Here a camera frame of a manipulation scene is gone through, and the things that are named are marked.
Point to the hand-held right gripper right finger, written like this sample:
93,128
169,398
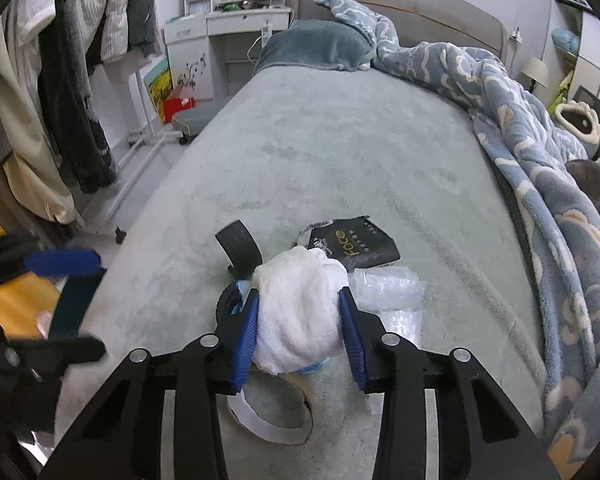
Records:
354,345

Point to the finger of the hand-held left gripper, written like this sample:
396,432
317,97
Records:
65,263
77,305

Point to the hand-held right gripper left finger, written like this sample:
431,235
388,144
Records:
245,340

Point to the blue cartoon tissue packet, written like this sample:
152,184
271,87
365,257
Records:
237,294

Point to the white towel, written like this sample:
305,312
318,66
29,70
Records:
295,310

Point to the yellow cloth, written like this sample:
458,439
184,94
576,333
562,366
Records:
15,305

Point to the clear plastic bag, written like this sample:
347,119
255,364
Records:
390,290

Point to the cardboard tape roll core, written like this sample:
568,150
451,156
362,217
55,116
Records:
260,427

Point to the black toy tire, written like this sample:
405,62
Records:
235,247

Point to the black foil packet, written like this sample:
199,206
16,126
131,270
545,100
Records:
365,250

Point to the beige coat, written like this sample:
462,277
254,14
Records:
25,125

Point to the white clothes rack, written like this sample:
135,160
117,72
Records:
141,110

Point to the black fuzzy garment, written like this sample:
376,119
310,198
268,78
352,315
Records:
65,85

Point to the grey-green sofa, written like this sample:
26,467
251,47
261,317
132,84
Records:
330,160

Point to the grey cushioned wheeled stool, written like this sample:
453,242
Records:
192,122

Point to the red box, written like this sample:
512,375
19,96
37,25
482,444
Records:
177,107

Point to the colourful canvas painting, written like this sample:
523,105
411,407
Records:
159,85

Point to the white dressing table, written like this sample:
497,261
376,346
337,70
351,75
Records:
195,55

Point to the white quilted jacket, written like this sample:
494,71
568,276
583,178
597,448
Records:
105,10

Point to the grey knit garment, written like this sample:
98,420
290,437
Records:
142,5

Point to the blue cloud-print blanket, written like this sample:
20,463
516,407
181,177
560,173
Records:
530,135

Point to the grey furry thing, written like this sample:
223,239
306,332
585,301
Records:
590,180

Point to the teal grey pillow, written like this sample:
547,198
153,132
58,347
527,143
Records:
310,45

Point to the white green plush toy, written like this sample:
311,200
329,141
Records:
577,120

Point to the white table lamp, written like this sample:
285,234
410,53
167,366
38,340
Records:
535,70

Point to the grey upholstered headboard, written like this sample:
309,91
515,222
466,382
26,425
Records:
420,0

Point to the white wardrobe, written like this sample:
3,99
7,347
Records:
592,50

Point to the wall socket with plug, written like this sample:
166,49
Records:
516,36

